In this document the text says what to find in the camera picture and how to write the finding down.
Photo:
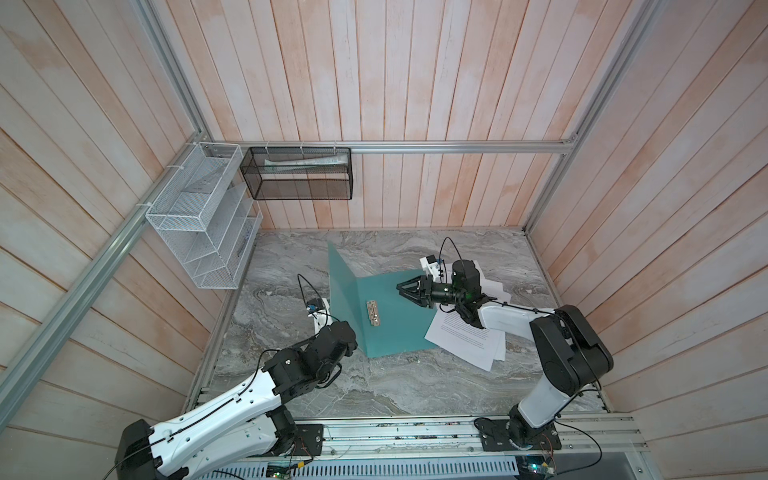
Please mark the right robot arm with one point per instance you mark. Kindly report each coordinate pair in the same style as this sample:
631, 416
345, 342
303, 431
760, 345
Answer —
570, 351

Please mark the aluminium mounting rail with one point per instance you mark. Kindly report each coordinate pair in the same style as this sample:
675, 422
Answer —
412, 437

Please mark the printed paper sheet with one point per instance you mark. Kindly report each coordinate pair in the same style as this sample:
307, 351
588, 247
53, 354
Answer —
495, 290
479, 347

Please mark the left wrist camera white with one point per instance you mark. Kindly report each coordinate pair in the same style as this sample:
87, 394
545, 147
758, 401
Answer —
318, 310

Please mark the white wire mesh shelf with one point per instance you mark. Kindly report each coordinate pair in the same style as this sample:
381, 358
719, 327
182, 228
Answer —
205, 218

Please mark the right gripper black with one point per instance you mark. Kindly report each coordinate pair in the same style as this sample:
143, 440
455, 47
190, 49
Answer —
424, 291

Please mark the papers in black basket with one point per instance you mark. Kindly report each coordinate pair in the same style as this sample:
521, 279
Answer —
315, 165

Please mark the printed paper sheet front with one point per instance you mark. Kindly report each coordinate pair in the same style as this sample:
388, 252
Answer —
479, 347

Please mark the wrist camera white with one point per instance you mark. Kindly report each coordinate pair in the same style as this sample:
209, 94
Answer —
318, 310
433, 268

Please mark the metal folder clip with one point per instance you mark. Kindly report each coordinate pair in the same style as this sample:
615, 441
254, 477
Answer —
373, 313

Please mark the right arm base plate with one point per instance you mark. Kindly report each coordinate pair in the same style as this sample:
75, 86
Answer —
515, 435

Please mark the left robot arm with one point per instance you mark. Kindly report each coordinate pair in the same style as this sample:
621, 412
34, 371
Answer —
249, 419

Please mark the green file folder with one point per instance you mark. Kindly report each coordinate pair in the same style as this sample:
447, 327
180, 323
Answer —
384, 322

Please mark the horizontal aluminium wall bar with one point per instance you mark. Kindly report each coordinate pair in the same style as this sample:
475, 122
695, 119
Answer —
417, 147

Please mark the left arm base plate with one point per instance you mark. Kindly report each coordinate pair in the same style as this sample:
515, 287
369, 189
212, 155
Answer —
302, 439

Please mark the printed paper sheet back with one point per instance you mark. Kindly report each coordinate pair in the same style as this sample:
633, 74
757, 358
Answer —
495, 290

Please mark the black mesh wall basket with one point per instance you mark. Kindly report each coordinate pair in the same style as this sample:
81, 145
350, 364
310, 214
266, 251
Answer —
282, 187

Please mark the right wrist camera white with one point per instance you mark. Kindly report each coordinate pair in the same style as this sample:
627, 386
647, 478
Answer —
433, 268

